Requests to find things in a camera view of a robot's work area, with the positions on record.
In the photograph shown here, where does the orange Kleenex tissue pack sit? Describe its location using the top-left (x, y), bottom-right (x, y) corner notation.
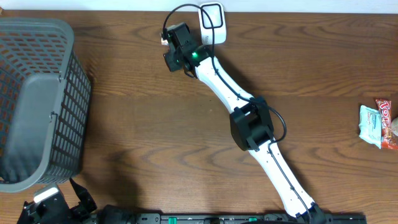
top-left (161, 38), bottom-right (169, 46)

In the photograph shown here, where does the mint tissue wipes pack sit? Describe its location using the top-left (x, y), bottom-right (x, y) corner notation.
top-left (359, 105), bottom-right (382, 149)

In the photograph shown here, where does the red Top chocolate bar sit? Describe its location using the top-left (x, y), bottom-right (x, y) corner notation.
top-left (376, 99), bottom-right (397, 150)

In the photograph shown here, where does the green lid jar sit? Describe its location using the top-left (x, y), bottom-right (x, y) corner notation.
top-left (391, 118), bottom-right (398, 136)

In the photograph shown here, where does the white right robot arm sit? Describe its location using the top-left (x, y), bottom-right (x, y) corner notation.
top-left (162, 23), bottom-right (328, 223)

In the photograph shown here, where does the white barcode scanner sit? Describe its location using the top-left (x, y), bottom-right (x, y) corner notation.
top-left (198, 2), bottom-right (227, 45)

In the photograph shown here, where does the grey plastic basket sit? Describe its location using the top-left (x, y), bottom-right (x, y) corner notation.
top-left (1, 17), bottom-right (92, 193)

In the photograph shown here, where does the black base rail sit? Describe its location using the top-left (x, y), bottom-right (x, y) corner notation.
top-left (89, 205), bottom-right (367, 224)

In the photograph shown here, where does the black cable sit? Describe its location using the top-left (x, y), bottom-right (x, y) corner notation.
top-left (161, 3), bottom-right (288, 218)

